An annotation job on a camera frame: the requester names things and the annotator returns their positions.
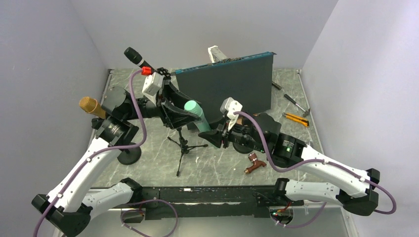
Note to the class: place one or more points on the black tripod shock mount stand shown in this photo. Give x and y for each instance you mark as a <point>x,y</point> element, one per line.
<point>182,143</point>

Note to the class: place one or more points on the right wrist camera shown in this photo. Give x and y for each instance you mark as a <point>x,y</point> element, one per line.
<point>228,108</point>

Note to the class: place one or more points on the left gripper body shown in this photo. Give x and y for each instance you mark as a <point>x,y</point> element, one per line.
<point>157,108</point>

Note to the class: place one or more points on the dark grey upright board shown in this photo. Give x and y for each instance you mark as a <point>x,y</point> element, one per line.
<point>246,79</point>

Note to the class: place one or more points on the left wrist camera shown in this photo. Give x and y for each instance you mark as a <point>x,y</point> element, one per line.
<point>152,85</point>

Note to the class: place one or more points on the black screwdriver handle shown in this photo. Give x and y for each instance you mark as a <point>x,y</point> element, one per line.
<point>276,86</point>

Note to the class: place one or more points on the wooden board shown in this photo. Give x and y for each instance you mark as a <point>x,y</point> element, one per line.
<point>242,120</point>

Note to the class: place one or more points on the white bracket behind board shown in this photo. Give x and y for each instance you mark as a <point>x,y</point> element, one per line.
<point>215,54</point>

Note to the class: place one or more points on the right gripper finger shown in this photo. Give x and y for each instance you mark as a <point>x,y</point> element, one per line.
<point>214,137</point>
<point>216,122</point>

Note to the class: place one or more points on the mint green microphone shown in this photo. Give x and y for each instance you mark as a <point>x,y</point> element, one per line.
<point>194,108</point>

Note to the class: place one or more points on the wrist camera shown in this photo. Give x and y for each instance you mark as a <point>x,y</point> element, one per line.
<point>152,85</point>
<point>228,108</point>

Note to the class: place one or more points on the gold microphone black stand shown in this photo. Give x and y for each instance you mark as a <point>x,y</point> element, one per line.
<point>118,133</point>

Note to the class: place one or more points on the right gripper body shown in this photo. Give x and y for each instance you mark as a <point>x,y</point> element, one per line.
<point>237,133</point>

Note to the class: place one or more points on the black microphone white band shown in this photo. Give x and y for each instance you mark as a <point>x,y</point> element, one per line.
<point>133,56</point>

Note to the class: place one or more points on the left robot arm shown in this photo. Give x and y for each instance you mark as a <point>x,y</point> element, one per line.
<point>68,206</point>

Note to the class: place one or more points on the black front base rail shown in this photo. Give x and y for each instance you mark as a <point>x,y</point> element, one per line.
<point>211,201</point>

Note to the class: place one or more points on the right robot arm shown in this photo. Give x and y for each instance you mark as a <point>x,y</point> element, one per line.
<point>351,188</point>

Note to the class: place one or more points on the small black hammer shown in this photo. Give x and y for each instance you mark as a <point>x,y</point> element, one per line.
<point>306,112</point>

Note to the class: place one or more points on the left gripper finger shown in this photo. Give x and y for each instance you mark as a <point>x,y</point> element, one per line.
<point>176,117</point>
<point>178,98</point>

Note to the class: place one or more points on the yellow utility knife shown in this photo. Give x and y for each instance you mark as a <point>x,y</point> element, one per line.
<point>297,119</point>

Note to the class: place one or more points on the black round base clip stand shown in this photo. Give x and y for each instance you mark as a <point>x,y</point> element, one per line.
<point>245,148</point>

